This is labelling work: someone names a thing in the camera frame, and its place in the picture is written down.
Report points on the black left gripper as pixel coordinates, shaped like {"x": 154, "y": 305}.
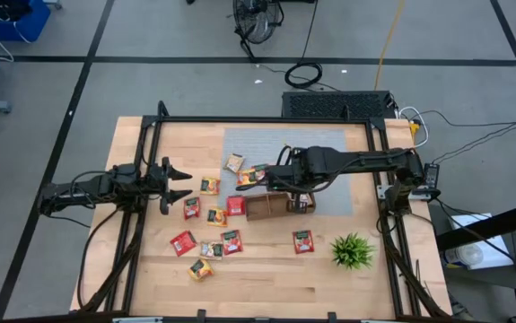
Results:
{"x": 156, "y": 184}

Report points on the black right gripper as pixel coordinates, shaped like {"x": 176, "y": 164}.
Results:
{"x": 302, "y": 184}

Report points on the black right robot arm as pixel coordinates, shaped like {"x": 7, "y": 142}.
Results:
{"x": 365, "y": 161}

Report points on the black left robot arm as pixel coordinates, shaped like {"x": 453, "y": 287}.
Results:
{"x": 100, "y": 186}

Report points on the yellow tea packet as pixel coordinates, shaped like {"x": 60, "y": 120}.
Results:
{"x": 201, "y": 269}
{"x": 210, "y": 185}
{"x": 217, "y": 217}

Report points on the wooden tea box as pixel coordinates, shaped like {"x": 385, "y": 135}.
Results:
{"x": 262, "y": 208}

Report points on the orange tea packet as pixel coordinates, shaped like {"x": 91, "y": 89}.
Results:
{"x": 246, "y": 177}

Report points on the grey woven table mat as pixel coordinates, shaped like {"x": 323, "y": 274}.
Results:
{"x": 262, "y": 143}

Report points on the green spiky potted plant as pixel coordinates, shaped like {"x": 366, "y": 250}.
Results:
{"x": 352, "y": 251}

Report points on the black computer case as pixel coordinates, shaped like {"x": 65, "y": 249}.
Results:
{"x": 329, "y": 105}

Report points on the black power adapter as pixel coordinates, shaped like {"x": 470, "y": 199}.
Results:
{"x": 431, "y": 176}

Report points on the black floor fan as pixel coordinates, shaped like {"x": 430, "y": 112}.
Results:
{"x": 257, "y": 20}

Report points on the white items on cart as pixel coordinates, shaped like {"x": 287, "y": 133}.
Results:
{"x": 495, "y": 253}

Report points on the blue storage bin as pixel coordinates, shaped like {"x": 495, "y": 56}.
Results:
{"x": 37, "y": 24}

